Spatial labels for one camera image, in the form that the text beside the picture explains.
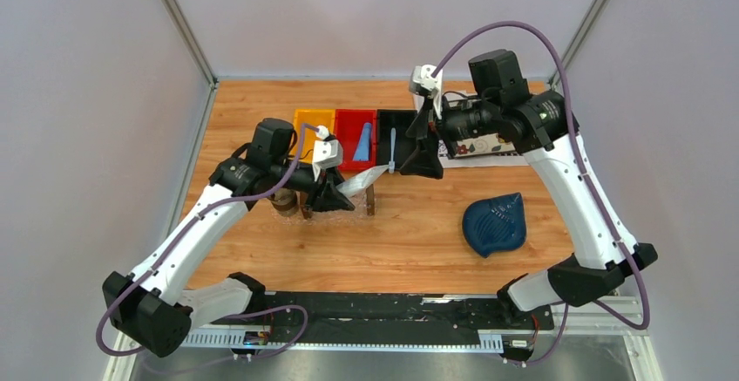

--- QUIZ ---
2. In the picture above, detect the yellow plastic bin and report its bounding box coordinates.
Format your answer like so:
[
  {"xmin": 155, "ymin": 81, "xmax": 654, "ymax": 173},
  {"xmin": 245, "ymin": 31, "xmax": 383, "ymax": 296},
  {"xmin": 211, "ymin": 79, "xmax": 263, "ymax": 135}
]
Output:
[{"xmin": 293, "ymin": 108, "xmax": 336, "ymax": 163}]

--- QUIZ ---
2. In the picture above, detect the black plastic bin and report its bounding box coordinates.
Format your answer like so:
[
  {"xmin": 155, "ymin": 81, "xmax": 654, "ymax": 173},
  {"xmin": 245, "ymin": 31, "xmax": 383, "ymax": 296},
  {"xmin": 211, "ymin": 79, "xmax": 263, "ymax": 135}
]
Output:
[{"xmin": 376, "ymin": 109, "xmax": 417, "ymax": 172}]

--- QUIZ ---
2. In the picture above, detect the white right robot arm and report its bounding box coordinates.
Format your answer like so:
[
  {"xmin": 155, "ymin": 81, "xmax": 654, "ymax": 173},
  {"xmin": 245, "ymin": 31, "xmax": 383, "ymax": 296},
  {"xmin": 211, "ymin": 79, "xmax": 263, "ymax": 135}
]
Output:
[{"xmin": 400, "ymin": 50, "xmax": 658, "ymax": 328}]

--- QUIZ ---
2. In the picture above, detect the grey aluminium frame post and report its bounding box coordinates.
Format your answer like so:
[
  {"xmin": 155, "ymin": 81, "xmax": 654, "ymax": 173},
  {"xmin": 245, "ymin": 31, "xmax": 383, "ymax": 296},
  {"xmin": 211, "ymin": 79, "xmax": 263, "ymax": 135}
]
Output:
[{"xmin": 561, "ymin": 0, "xmax": 610, "ymax": 70}]

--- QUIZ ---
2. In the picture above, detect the clear textured toiletry holder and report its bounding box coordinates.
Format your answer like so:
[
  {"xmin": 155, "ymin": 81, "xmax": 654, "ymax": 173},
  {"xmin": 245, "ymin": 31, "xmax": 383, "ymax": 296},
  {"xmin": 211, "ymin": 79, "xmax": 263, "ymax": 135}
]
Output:
[{"xmin": 297, "ymin": 185, "xmax": 376, "ymax": 220}]

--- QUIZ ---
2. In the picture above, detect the blue shell shaped dish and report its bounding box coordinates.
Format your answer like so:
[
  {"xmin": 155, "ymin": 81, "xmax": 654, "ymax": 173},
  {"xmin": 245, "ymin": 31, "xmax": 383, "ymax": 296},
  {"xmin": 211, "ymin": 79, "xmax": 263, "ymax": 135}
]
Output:
[{"xmin": 462, "ymin": 193, "xmax": 527, "ymax": 258}]

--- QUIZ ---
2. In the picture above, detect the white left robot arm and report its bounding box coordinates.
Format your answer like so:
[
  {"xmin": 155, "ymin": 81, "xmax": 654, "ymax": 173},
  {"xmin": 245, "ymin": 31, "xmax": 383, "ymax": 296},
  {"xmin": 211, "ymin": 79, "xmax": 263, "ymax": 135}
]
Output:
[{"xmin": 96, "ymin": 118, "xmax": 355, "ymax": 357}]

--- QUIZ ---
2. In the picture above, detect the blue toothpaste tube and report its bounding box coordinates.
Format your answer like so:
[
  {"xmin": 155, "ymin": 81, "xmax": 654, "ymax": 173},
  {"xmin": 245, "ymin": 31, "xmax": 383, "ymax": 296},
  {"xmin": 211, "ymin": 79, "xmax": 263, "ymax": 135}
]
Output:
[{"xmin": 352, "ymin": 122, "xmax": 373, "ymax": 162}]

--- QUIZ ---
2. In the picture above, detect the white toothpaste tube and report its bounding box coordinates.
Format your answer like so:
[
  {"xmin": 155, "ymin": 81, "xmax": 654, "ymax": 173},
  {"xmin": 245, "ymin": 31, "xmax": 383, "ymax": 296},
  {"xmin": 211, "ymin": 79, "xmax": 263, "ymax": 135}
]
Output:
[{"xmin": 336, "ymin": 165, "xmax": 389, "ymax": 198}]

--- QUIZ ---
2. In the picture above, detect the white patterned placemat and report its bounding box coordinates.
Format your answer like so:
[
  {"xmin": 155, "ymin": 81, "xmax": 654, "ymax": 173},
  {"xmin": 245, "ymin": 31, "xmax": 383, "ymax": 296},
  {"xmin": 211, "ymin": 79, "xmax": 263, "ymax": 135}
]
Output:
[{"xmin": 413, "ymin": 90, "xmax": 532, "ymax": 168}]

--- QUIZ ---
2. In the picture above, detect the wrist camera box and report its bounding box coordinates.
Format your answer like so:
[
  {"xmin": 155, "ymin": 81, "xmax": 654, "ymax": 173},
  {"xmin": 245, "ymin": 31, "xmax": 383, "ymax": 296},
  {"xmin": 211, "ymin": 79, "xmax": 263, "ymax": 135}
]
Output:
[
  {"xmin": 409, "ymin": 65, "xmax": 443, "ymax": 119},
  {"xmin": 311, "ymin": 126, "xmax": 343, "ymax": 181}
]

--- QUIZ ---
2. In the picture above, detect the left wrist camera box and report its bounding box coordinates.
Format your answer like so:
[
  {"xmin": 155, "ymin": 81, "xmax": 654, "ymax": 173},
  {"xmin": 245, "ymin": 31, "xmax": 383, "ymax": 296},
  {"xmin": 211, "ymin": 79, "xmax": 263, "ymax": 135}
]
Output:
[{"xmin": 311, "ymin": 126, "xmax": 343, "ymax": 181}]

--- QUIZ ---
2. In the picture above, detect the floral square ceramic plate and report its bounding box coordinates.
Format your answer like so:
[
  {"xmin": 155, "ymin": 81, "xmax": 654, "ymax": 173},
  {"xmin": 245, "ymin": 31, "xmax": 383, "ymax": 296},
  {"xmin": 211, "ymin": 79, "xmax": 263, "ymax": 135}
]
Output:
[{"xmin": 454, "ymin": 133, "xmax": 517, "ymax": 159}]

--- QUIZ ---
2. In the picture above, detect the clear textured glass tray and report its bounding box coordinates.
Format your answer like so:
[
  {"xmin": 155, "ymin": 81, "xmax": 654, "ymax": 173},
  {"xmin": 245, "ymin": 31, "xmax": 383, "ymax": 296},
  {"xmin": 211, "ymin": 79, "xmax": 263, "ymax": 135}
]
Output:
[{"xmin": 269, "ymin": 192, "xmax": 375, "ymax": 226}]

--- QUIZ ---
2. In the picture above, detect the red plastic bin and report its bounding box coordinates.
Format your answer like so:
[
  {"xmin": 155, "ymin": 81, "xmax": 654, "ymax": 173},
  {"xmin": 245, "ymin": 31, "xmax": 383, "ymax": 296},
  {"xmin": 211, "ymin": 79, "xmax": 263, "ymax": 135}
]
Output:
[{"xmin": 334, "ymin": 109, "xmax": 377, "ymax": 172}]

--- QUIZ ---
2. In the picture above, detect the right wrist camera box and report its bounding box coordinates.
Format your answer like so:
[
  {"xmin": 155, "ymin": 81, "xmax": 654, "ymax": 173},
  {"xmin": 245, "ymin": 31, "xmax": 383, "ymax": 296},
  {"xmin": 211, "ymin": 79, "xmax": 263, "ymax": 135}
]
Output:
[{"xmin": 409, "ymin": 65, "xmax": 443, "ymax": 119}]

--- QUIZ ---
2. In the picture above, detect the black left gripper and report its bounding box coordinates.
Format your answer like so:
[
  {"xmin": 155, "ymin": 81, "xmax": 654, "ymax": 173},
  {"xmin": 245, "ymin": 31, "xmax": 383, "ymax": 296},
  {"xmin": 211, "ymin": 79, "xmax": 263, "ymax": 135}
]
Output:
[{"xmin": 270, "ymin": 157, "xmax": 355, "ymax": 214}]

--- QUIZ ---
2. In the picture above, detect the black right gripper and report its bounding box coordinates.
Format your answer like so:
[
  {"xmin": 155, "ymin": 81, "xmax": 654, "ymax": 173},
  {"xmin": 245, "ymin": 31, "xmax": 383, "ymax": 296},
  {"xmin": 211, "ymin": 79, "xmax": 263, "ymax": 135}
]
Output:
[{"xmin": 400, "ymin": 92, "xmax": 499, "ymax": 179}]

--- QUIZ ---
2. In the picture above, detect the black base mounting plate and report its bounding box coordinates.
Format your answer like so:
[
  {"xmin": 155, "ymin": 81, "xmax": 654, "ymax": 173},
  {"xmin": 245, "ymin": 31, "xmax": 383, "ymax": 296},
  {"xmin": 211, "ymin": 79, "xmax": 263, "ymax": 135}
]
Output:
[{"xmin": 208, "ymin": 290, "xmax": 557, "ymax": 347}]

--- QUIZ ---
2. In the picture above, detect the grey left frame post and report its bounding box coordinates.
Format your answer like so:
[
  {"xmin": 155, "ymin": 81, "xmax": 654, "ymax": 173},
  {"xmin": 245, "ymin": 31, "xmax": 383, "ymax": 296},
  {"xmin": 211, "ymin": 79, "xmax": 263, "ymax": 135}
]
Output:
[{"xmin": 161, "ymin": 0, "xmax": 219, "ymax": 89}]

